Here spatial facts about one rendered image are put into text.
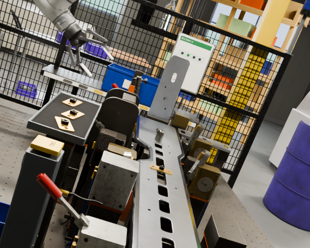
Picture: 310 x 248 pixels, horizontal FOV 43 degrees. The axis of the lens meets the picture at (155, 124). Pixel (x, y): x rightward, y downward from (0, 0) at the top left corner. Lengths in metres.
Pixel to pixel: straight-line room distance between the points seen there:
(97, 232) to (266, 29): 1.86
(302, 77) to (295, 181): 6.95
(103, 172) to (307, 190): 3.48
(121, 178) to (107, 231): 0.22
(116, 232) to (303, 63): 10.33
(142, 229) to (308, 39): 10.14
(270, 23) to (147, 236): 1.73
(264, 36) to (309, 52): 8.59
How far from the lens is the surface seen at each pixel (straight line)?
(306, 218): 4.44
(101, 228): 0.83
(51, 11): 1.76
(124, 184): 1.02
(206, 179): 1.47
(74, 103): 1.22
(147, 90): 2.15
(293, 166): 4.36
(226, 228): 1.12
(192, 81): 2.36
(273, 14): 2.46
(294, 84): 11.02
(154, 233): 1.01
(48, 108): 1.10
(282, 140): 6.22
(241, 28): 7.12
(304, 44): 10.91
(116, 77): 2.16
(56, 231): 1.44
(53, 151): 0.85
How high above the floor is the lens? 1.48
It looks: 14 degrees down
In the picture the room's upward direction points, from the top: 21 degrees clockwise
